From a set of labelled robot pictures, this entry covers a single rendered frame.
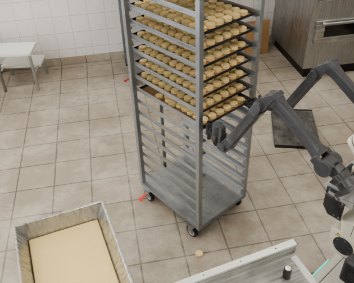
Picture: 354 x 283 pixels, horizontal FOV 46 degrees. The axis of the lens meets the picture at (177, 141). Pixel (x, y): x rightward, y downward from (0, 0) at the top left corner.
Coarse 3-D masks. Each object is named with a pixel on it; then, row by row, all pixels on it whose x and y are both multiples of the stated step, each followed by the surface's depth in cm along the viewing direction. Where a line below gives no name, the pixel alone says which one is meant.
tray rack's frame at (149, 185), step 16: (128, 16) 242; (128, 32) 247; (128, 48) 253; (128, 64) 261; (176, 160) 339; (192, 160) 339; (144, 176) 317; (192, 176) 323; (208, 176) 323; (160, 192) 311; (176, 192) 310; (192, 192) 310; (208, 192) 309; (224, 192) 309; (176, 208) 297; (208, 208) 296; (224, 208) 296; (192, 224) 286
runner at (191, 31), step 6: (132, 6) 236; (144, 12) 230; (150, 12) 226; (156, 18) 224; (162, 18) 220; (168, 24) 219; (174, 24) 215; (180, 24) 211; (186, 30) 210; (192, 30) 206; (204, 36) 202
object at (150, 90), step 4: (144, 88) 273; (148, 88) 273; (152, 88) 273; (148, 92) 269; (152, 92) 269; (156, 92) 268; (160, 92) 268; (164, 100) 260; (232, 100) 258; (236, 100) 258; (168, 104) 256; (240, 104) 253; (176, 108) 252; (232, 108) 250; (184, 112) 248; (224, 112) 247; (188, 116) 245; (192, 116) 245; (216, 116) 244; (204, 124) 238
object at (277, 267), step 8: (288, 256) 179; (264, 264) 176; (272, 264) 175; (280, 264) 175; (288, 264) 175; (248, 272) 173; (256, 272) 173; (264, 272) 173; (272, 272) 172; (280, 272) 172; (288, 272) 167; (296, 272) 172; (224, 280) 170; (232, 280) 170; (240, 280) 170; (248, 280) 170; (256, 280) 170; (264, 280) 170; (272, 280) 169; (280, 280) 169; (288, 280) 169; (296, 280) 169; (304, 280) 169
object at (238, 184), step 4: (184, 148) 338; (188, 148) 334; (188, 152) 334; (192, 152) 332; (204, 160) 324; (208, 164) 321; (212, 164) 318; (212, 168) 318; (216, 168) 316; (216, 172) 314; (220, 172) 314; (224, 172) 310; (224, 176) 310; (228, 176) 309; (228, 180) 307; (232, 180) 307; (236, 180) 303; (236, 184) 303; (240, 184) 301; (240, 188) 300
